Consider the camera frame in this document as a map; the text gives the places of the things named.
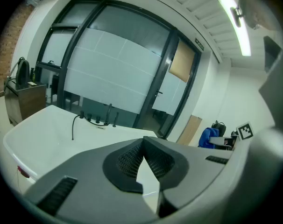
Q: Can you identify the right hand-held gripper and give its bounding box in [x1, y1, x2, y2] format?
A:
[208, 121, 255, 152]

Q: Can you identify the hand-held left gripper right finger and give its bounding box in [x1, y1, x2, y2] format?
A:
[143, 135, 234, 219]

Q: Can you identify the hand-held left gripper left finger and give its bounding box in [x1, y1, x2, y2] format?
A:
[22, 138, 161, 224]

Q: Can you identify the blue cleaning cloth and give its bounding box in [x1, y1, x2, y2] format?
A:
[198, 127, 220, 148]

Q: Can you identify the white bathtub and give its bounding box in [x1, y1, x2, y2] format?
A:
[3, 105, 168, 197]

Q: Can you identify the black bag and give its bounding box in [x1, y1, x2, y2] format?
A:
[211, 120, 227, 137]

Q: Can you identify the wooden board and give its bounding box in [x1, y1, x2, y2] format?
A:
[176, 115, 203, 147]

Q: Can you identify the small red object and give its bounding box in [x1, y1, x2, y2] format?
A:
[17, 166, 31, 179]

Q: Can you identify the black shower wand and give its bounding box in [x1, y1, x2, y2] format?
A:
[112, 112, 120, 128]

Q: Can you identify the brown cardboard sheet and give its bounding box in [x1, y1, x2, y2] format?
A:
[168, 40, 196, 84]

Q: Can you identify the green exit sign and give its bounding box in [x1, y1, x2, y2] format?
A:
[194, 37, 205, 52]

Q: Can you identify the dark wooden cabinet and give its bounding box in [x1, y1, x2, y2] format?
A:
[5, 79, 48, 127]

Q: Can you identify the long ceiling light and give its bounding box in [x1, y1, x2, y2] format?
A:
[215, 0, 252, 57]

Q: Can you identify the black-framed glass partition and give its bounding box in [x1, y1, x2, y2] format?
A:
[35, 0, 203, 138]

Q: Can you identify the black backpack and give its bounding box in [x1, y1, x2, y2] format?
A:
[15, 56, 31, 90]

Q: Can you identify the person's head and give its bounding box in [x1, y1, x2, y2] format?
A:
[238, 0, 276, 31]

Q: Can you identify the head-worn camera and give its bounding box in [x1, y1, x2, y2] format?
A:
[229, 6, 245, 28]

